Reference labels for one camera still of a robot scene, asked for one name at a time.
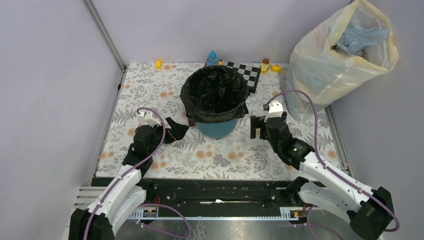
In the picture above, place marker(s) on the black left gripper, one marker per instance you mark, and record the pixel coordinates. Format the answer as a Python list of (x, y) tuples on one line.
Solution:
[(176, 132)]

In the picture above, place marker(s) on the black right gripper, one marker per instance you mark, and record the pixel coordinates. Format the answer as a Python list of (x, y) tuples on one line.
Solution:
[(257, 122)]

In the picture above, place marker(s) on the teal plastic trash bin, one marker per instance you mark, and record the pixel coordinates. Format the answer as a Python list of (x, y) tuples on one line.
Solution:
[(217, 131)]

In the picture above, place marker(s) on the black trash bag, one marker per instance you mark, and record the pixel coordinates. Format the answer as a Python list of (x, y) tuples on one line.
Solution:
[(215, 94)]

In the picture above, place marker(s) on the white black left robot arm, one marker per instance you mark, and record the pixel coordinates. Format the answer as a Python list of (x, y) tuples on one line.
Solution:
[(102, 219)]

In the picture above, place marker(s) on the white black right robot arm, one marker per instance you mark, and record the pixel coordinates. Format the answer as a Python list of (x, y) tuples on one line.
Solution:
[(368, 211)]

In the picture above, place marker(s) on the black white checkerboard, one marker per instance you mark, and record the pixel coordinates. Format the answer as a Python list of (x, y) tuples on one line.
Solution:
[(250, 73)]

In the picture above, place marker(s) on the floral patterned table mat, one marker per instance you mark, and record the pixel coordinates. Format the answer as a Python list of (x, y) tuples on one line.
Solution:
[(234, 157)]

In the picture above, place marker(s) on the yellow owl toy block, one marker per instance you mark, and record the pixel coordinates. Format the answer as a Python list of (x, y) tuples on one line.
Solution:
[(264, 67)]

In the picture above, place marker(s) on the yellow block near bag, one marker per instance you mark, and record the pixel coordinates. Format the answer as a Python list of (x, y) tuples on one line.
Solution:
[(276, 68)]

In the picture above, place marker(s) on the yellow block far left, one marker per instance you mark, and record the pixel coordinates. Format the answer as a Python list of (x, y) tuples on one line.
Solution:
[(158, 64)]

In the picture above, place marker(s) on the blue toy figure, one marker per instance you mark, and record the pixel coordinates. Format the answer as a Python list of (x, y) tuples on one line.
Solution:
[(213, 60)]

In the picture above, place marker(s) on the large translucent plastic bag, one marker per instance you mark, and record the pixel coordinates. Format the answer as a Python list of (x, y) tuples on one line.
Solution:
[(318, 75)]

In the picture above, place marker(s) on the blue crumpled plastic sheet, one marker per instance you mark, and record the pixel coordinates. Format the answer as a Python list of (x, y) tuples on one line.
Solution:
[(355, 38)]

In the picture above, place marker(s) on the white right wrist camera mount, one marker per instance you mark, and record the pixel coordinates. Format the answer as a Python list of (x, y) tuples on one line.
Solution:
[(274, 110)]

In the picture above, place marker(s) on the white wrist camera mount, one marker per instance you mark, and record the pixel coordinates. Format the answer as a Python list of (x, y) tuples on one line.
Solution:
[(274, 110), (148, 118)]

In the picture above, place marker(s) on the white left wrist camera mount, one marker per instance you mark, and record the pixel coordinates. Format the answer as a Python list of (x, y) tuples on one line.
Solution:
[(148, 118)]

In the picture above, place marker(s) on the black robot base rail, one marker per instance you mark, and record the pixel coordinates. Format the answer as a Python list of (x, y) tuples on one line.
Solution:
[(182, 194)]

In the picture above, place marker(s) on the grey slotted cable duct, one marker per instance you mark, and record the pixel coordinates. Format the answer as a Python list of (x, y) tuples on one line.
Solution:
[(260, 214)]

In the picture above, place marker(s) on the aluminium frame post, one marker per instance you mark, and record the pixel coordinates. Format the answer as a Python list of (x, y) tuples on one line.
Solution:
[(104, 33)]

